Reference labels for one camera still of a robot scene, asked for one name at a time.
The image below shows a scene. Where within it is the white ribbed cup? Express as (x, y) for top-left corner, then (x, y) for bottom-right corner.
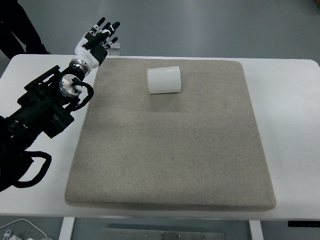
(146, 65), (182, 95)

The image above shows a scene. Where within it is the white table leg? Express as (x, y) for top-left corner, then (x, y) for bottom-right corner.
(249, 219), (263, 240)
(58, 216), (76, 240)

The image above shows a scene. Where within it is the black table control panel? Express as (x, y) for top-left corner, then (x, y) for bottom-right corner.
(287, 220), (320, 228)

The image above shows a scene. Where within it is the person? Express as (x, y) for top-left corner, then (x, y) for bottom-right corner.
(0, 0), (51, 60)

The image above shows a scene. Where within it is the grey metal plate with screws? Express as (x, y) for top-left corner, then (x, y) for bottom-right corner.
(101, 227), (226, 240)

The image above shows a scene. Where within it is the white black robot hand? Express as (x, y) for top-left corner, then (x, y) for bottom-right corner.
(73, 16), (121, 69)

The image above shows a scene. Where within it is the white cable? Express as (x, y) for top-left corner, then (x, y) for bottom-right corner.
(0, 218), (50, 240)

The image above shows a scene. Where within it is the grey-brown felt mat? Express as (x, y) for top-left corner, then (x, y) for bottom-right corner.
(64, 57), (277, 213)

